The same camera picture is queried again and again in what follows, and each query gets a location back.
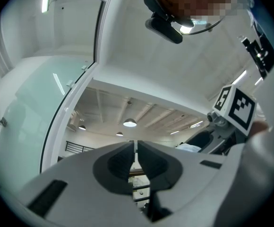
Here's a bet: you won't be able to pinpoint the black metal railing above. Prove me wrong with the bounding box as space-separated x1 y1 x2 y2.
65 140 94 155

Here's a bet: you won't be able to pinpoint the person's right forearm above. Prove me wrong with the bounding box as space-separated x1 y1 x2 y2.
212 121 274 227

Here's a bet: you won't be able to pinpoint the black head strap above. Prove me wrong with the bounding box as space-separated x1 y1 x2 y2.
143 0 175 22

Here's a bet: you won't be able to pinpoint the frosted glass door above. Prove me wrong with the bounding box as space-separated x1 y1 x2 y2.
0 55 96 189

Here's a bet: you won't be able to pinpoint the large round pendant lamp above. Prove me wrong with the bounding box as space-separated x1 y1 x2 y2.
123 118 137 128

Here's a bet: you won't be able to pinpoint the black head camera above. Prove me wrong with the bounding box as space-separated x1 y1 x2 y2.
145 17 184 44

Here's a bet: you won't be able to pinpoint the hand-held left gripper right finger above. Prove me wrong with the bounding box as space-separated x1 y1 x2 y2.
137 140 246 227

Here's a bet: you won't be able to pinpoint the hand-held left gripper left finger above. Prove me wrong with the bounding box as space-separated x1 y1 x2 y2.
16 140 143 227

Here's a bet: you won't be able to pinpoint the white clothing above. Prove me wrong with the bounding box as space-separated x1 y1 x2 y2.
175 143 202 153

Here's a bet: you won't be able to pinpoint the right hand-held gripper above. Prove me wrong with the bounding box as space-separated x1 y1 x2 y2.
185 84 257 155

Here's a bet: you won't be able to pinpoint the eyeglasses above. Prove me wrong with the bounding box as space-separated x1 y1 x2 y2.
178 14 225 35

